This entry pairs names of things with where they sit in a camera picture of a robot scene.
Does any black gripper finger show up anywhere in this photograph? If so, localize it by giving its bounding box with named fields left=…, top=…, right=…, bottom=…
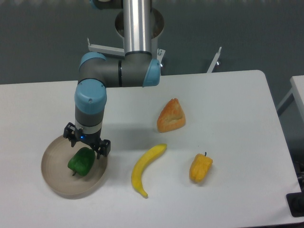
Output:
left=92, top=139, right=111, bottom=159
left=63, top=122, right=76, bottom=147

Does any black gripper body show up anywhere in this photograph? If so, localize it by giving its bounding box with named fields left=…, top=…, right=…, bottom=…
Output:
left=74, top=128, right=101, bottom=150

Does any green bell pepper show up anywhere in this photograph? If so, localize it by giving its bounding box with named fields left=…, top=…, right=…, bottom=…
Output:
left=67, top=147, right=95, bottom=176

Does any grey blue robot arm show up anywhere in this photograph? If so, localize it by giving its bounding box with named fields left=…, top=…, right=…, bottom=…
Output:
left=63, top=0, right=161, bottom=157

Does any beige round plate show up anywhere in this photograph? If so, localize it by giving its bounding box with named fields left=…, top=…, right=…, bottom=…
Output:
left=41, top=135, right=107, bottom=199

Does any yellow orange bell pepper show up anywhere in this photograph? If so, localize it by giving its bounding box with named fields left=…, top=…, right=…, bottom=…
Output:
left=189, top=152, right=213, bottom=183

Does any yellow banana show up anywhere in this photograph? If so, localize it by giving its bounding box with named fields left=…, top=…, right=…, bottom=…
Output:
left=131, top=143, right=167, bottom=199

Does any triangular golden pastry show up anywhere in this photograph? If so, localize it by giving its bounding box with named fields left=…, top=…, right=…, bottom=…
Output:
left=157, top=98, right=186, bottom=133

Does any black device at edge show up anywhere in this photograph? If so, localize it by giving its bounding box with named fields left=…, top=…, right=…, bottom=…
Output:
left=286, top=192, right=304, bottom=218

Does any white side table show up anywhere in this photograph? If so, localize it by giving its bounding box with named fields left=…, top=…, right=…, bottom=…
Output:
left=276, top=75, right=304, bottom=120

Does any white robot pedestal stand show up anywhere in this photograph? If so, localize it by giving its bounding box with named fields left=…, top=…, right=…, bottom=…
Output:
left=87, top=8, right=222, bottom=74

